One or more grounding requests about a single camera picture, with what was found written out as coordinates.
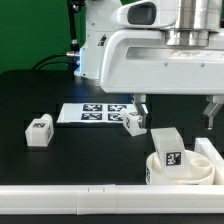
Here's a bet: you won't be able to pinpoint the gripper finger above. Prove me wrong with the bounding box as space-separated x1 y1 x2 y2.
203 95 224 130

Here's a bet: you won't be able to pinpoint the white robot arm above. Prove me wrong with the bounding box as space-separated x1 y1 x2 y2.
74 0 224 129

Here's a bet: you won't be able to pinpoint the white round stool seat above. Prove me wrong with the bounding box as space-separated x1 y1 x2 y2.
146 150 215 185

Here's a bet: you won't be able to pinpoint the white sheet with markers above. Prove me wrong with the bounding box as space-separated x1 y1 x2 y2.
57 103 140 123

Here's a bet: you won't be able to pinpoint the black cables at base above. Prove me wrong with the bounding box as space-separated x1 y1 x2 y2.
31 51 81 72

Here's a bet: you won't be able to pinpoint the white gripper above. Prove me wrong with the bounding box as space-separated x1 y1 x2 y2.
100 30 224 129

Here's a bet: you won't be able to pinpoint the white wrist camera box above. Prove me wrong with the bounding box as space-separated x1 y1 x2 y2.
111 0 178 29

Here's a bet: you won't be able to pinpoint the white front rail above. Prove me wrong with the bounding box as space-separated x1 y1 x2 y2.
0 185 224 215

